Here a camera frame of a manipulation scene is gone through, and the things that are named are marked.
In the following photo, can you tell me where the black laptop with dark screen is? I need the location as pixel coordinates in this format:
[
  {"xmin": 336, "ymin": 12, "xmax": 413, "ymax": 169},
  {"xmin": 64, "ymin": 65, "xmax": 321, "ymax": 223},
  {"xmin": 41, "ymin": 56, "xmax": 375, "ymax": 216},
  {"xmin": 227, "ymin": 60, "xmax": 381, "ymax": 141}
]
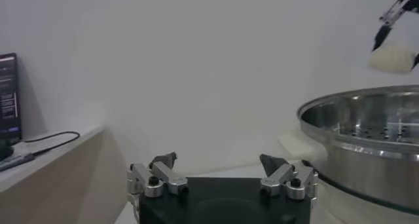
[{"xmin": 0, "ymin": 52, "xmax": 22, "ymax": 145}]

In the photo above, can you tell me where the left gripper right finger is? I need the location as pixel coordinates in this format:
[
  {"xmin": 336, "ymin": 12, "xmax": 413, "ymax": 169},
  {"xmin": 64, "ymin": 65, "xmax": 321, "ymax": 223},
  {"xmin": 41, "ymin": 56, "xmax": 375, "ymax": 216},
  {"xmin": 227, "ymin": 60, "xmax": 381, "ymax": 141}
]
[{"xmin": 259, "ymin": 153, "xmax": 319, "ymax": 202}]

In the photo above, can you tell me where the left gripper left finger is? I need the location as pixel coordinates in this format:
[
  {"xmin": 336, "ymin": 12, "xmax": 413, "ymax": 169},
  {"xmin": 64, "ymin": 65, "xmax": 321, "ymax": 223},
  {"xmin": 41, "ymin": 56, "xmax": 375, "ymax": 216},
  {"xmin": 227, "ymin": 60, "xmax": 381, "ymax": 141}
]
[{"xmin": 126, "ymin": 151, "xmax": 189, "ymax": 213}]

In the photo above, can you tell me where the cream electric cooker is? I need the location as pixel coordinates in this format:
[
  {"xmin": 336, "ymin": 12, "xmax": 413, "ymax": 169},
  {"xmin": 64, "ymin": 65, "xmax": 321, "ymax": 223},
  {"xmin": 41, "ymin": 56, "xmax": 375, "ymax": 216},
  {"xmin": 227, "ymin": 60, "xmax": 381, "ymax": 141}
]
[{"xmin": 307, "ymin": 161, "xmax": 419, "ymax": 224}]

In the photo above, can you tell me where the perforated steel steamer basket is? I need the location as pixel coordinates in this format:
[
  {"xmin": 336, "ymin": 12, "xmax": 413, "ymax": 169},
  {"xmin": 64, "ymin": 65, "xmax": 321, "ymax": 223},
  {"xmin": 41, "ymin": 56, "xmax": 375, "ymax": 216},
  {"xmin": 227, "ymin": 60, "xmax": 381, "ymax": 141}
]
[{"xmin": 277, "ymin": 84, "xmax": 419, "ymax": 213}]

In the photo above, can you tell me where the white side table with mouse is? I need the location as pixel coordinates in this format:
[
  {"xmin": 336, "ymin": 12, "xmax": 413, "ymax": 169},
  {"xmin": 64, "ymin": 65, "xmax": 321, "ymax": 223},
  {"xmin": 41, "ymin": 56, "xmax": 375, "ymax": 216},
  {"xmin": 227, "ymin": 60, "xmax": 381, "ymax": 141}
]
[{"xmin": 0, "ymin": 123, "xmax": 129, "ymax": 224}]

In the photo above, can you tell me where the thin black looped cable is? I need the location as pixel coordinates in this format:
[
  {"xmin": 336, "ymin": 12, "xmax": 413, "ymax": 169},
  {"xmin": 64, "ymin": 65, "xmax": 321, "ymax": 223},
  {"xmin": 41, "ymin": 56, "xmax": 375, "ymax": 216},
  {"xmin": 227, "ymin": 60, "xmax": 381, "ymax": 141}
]
[{"xmin": 22, "ymin": 131, "xmax": 81, "ymax": 157}]

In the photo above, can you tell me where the white steamed baozi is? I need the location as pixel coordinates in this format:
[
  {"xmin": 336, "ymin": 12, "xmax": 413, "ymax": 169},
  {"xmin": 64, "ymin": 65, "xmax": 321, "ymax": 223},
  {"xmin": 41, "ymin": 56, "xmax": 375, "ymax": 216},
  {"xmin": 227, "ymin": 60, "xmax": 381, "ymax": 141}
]
[{"xmin": 369, "ymin": 45, "xmax": 417, "ymax": 75}]

